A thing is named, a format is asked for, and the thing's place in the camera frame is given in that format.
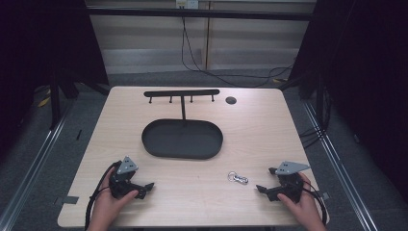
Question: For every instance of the person's left hand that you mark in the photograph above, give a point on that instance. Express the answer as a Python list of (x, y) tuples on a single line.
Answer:
[(106, 205)]

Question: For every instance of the black key stand with tray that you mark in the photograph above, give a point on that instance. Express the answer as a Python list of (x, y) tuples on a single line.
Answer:
[(182, 138)]

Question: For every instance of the person's right hand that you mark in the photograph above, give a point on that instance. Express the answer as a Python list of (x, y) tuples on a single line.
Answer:
[(303, 210)]

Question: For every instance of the yellow floor tape piece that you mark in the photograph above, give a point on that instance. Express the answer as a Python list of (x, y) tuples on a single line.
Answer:
[(44, 102)]

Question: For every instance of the black metal stand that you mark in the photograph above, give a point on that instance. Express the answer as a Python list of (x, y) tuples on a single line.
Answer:
[(55, 102)]

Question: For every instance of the black curtain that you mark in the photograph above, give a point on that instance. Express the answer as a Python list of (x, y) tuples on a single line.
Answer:
[(38, 48), (365, 80)]

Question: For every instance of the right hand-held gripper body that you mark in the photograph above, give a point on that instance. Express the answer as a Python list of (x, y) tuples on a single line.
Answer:
[(288, 186)]

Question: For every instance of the white wall outlet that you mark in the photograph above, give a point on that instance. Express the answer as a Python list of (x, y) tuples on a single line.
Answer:
[(187, 4)]

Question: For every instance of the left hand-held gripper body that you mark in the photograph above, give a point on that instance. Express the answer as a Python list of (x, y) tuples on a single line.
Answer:
[(121, 184)]

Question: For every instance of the grey tape strip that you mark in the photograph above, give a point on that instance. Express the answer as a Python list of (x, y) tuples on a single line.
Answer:
[(67, 200)]

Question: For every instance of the black horizontal frame bar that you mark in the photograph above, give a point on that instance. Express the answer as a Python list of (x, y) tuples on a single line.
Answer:
[(198, 13)]

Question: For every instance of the round black table grommet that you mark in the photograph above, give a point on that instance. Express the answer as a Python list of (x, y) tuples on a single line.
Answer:
[(231, 100)]

